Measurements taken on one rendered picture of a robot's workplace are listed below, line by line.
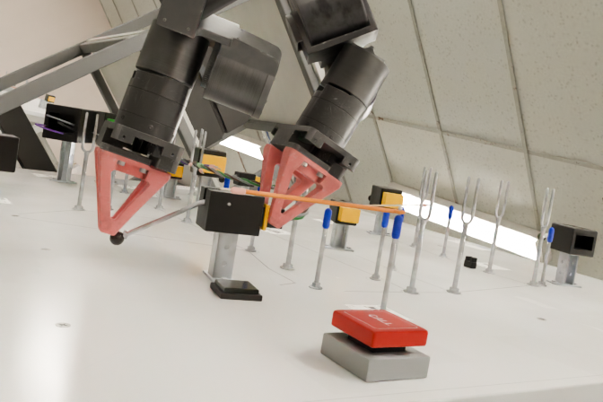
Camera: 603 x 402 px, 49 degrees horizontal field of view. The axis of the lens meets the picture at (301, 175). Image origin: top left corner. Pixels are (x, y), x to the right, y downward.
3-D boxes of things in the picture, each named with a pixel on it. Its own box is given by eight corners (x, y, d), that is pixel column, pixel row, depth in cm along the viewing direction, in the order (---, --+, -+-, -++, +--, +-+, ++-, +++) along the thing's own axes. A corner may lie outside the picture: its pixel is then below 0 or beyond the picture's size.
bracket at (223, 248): (202, 272, 69) (209, 224, 69) (224, 273, 70) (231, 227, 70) (213, 283, 65) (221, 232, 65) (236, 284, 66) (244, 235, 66)
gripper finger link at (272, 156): (278, 231, 74) (321, 159, 75) (303, 244, 67) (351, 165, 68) (229, 200, 71) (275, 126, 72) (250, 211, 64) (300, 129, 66)
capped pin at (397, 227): (369, 318, 61) (388, 204, 60) (380, 318, 62) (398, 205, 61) (382, 324, 60) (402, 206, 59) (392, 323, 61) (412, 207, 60)
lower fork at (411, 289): (422, 294, 76) (443, 172, 75) (410, 294, 75) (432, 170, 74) (410, 290, 78) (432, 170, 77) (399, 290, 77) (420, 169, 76)
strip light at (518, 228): (539, 240, 358) (547, 233, 361) (384, 187, 460) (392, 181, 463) (543, 266, 366) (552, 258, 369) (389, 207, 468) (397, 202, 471)
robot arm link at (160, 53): (159, 16, 66) (153, 3, 60) (224, 42, 67) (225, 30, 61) (135, 82, 66) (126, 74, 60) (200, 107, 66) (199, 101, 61)
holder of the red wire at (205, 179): (204, 201, 134) (213, 148, 133) (217, 211, 121) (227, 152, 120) (179, 197, 132) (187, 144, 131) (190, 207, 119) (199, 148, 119)
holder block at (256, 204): (195, 223, 68) (201, 185, 68) (247, 229, 70) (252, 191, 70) (205, 231, 64) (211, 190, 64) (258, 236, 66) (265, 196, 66)
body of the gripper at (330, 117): (310, 167, 76) (344, 113, 76) (352, 177, 66) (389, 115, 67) (266, 136, 73) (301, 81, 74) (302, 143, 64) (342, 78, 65)
